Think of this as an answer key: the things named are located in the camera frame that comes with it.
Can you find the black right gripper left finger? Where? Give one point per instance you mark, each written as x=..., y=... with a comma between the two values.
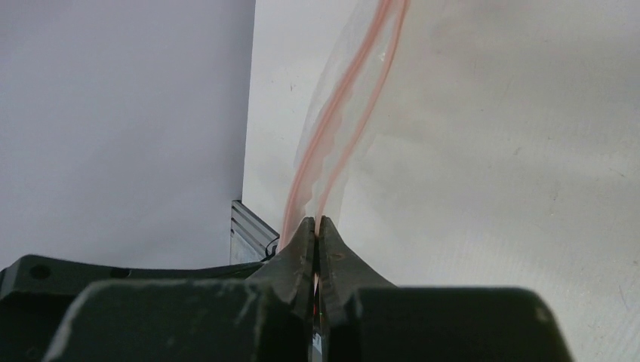
x=264, y=317

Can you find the aluminium frame rail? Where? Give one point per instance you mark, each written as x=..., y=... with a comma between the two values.
x=251, y=239

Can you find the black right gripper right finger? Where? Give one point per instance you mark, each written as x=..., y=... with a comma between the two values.
x=367, y=318

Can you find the clear pink zip top bag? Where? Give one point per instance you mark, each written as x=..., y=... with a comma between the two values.
x=448, y=121

